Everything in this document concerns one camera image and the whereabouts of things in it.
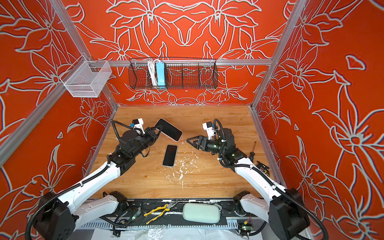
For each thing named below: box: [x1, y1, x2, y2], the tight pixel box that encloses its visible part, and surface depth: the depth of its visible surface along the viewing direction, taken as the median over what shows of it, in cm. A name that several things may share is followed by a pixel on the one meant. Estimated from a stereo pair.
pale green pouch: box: [182, 202, 221, 224], surface depth 71 cm
